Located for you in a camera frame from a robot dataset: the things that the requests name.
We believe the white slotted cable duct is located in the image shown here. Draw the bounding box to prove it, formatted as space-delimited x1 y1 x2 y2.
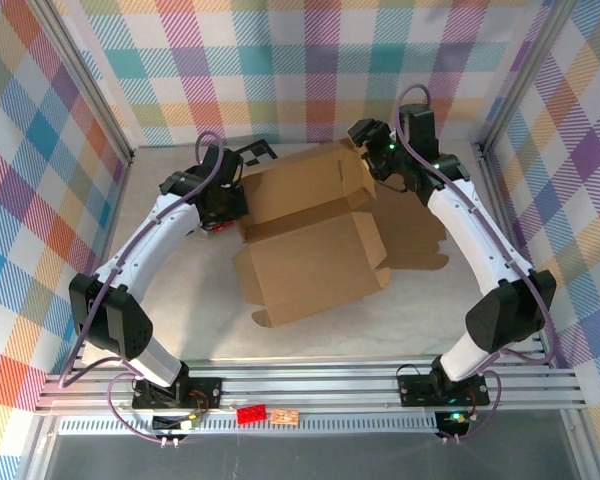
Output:
57 413 441 437

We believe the aluminium side rail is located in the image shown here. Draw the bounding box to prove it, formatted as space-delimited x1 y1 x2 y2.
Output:
477 144 556 369

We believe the aluminium mounting rail beam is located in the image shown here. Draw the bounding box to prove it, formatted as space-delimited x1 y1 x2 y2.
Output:
33 355 590 416

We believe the aluminium frame post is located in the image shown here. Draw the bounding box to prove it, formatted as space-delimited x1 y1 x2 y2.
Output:
27 0 135 165
477 0 579 156

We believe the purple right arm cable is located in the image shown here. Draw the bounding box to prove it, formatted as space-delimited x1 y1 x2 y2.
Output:
394 84 561 445

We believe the brown cardboard box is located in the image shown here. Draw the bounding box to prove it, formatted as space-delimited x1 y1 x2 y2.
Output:
232 139 394 330
369 184 451 271

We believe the small black controller board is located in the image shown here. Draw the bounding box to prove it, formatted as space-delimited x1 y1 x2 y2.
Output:
151 412 205 435
435 409 472 437

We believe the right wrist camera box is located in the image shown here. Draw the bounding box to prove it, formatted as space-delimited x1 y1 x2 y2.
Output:
398 103 440 162

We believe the flat red toy brick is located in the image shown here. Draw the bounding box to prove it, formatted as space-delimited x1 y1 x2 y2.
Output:
235 403 269 426

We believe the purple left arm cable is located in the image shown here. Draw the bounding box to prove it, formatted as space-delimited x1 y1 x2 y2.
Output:
59 130 231 445

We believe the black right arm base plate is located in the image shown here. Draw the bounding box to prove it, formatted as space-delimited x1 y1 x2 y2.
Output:
397 372 492 408

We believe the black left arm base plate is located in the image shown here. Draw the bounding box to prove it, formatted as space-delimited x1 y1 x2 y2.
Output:
131 377 225 410

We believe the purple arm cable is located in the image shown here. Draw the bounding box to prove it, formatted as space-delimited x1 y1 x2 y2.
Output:
59 130 231 445
394 84 561 445

